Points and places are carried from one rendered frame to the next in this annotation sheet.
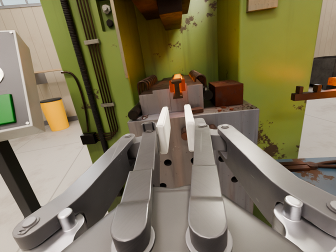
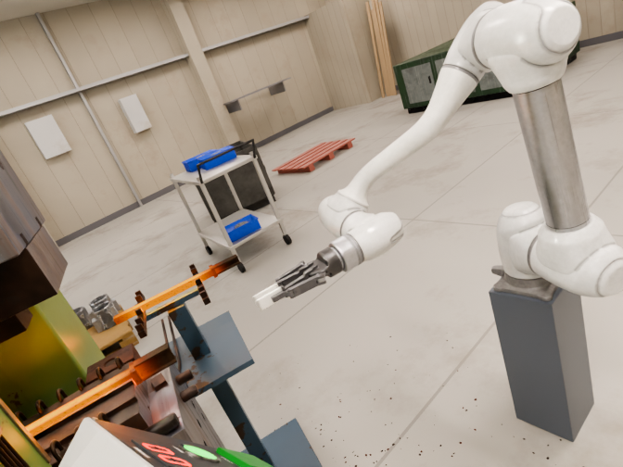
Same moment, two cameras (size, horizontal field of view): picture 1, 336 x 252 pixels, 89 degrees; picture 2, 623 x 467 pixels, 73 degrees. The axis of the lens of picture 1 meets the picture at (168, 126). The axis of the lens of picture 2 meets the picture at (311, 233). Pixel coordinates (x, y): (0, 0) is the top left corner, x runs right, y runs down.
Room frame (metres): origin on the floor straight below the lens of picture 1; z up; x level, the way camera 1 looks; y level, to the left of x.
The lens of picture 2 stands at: (0.42, 0.90, 1.48)
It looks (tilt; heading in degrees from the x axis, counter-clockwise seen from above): 21 degrees down; 246
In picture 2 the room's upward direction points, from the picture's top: 21 degrees counter-clockwise
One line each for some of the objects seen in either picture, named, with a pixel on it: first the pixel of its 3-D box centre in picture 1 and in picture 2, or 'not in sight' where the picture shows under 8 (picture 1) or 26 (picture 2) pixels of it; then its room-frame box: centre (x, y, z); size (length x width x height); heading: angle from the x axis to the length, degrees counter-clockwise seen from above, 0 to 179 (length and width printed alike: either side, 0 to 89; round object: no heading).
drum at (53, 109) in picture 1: (55, 114); not in sight; (3.66, 2.38, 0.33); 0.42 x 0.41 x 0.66; 98
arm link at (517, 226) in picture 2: not in sight; (527, 237); (-0.61, 0.14, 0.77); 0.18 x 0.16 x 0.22; 73
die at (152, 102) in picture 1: (172, 88); (44, 450); (0.74, -0.04, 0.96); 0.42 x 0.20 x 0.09; 174
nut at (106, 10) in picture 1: (107, 15); not in sight; (0.70, 0.16, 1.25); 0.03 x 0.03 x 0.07; 84
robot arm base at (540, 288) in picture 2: not in sight; (524, 272); (-0.61, 0.11, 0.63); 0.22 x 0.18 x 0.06; 98
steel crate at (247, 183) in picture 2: not in sight; (229, 182); (-1.21, -4.55, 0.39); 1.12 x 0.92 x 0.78; 75
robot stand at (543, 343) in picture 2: not in sight; (544, 350); (-0.61, 0.13, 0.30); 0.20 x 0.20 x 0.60; 8
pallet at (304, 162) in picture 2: not in sight; (314, 157); (-2.83, -5.04, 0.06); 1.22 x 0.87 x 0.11; 8
